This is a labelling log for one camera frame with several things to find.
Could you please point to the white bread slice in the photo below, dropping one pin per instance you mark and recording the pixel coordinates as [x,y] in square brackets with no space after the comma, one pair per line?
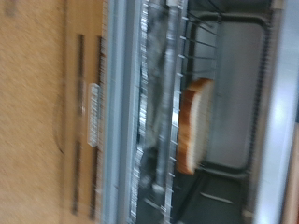
[194,124]

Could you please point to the silver toaster oven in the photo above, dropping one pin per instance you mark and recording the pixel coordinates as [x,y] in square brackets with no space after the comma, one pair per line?
[280,109]

